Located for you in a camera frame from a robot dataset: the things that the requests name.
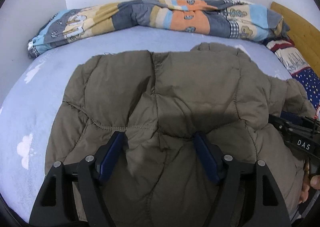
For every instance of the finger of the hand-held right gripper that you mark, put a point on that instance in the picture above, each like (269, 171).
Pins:
(292, 116)

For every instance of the brown puffer jacket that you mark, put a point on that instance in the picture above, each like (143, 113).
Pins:
(187, 91)

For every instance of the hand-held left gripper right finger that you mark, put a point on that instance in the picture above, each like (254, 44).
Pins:
(207, 156)

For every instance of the navy star print pillow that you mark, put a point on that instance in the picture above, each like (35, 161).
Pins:
(300, 66)

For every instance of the patchwork cartoon quilt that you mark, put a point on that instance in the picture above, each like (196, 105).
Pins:
(150, 16)

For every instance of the person's right hand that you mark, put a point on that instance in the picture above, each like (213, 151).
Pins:
(315, 182)

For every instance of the wooden headboard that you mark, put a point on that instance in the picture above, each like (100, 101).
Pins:
(300, 26)

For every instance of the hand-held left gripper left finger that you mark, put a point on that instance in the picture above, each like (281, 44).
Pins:
(112, 156)

